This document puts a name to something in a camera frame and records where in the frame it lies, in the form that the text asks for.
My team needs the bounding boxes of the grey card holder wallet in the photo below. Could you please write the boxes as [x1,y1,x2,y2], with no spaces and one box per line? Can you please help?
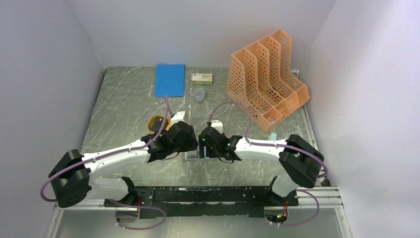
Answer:
[182,150,210,162]

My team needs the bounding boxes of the black card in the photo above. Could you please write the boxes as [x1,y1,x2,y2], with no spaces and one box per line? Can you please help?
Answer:
[150,116,164,132]

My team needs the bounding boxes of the orange oval tray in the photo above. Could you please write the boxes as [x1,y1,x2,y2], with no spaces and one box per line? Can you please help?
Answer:
[147,115,171,133]

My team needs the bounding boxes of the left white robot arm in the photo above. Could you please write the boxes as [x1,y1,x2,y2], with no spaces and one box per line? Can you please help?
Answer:
[48,121,198,208]

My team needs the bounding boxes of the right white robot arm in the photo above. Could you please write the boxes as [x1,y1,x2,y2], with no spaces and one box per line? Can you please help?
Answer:
[198,126,324,205]

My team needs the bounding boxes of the small clear plastic cup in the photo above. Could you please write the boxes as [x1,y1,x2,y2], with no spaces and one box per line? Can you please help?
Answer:
[193,88,206,103]

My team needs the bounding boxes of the blue notebook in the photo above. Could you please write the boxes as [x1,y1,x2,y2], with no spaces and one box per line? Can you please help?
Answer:
[155,64,185,97]

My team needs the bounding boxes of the small red white box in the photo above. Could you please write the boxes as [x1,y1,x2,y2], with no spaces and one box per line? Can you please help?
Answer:
[191,73,213,85]

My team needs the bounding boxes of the orange mesh file organizer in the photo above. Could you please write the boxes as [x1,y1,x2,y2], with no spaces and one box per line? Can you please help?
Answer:
[226,30,310,132]

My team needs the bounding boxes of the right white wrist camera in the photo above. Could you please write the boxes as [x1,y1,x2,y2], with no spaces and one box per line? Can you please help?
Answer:
[210,120,223,133]

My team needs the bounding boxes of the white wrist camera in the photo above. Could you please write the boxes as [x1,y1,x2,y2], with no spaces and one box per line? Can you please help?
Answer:
[210,120,223,133]
[170,111,187,124]

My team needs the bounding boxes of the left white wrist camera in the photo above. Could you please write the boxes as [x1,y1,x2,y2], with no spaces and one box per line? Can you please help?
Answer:
[170,111,187,124]

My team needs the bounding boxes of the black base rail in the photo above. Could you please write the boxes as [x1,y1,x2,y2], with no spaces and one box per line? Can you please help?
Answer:
[104,186,299,219]

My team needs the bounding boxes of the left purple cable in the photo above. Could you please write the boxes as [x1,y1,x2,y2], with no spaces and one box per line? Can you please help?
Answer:
[40,95,172,231]

